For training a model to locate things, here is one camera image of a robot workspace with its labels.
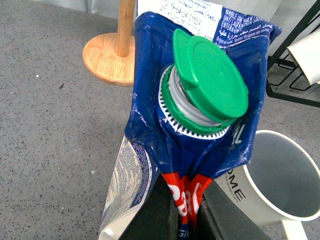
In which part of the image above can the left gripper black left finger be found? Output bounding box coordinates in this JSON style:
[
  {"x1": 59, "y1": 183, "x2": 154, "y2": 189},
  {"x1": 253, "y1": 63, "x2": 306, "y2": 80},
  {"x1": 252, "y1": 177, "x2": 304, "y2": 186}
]
[{"x1": 120, "y1": 174, "x2": 178, "y2": 240}]

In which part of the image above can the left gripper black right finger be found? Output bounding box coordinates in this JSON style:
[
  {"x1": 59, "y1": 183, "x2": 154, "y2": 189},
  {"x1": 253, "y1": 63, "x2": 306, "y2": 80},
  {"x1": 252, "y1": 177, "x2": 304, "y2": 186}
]
[{"x1": 195, "y1": 182, "x2": 269, "y2": 240}]

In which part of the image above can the white cup grey interior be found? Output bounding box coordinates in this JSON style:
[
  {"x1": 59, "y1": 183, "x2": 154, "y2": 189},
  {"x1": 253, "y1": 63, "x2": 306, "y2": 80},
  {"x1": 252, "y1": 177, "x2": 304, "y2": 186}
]
[{"x1": 215, "y1": 130, "x2": 320, "y2": 240}]

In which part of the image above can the blue Pascual milk carton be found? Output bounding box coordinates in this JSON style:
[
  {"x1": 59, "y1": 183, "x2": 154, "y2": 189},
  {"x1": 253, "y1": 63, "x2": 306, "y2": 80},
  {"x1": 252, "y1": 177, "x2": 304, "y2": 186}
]
[{"x1": 98, "y1": 0, "x2": 282, "y2": 240}]

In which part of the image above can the wooden mug tree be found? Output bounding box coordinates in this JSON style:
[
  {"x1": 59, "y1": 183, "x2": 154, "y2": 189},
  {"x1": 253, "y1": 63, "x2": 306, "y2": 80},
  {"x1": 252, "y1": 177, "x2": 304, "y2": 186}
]
[{"x1": 82, "y1": 0, "x2": 136, "y2": 86}]

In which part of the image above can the cream ribbed mug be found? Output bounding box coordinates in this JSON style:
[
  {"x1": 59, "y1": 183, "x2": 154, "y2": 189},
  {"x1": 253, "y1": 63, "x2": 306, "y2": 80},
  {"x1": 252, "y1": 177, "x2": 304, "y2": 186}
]
[{"x1": 287, "y1": 29, "x2": 320, "y2": 86}]

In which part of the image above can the black wire mug rack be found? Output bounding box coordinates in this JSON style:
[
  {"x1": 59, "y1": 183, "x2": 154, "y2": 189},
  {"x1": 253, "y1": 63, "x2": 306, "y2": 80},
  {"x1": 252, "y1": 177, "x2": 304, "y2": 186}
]
[{"x1": 265, "y1": 0, "x2": 320, "y2": 109}]

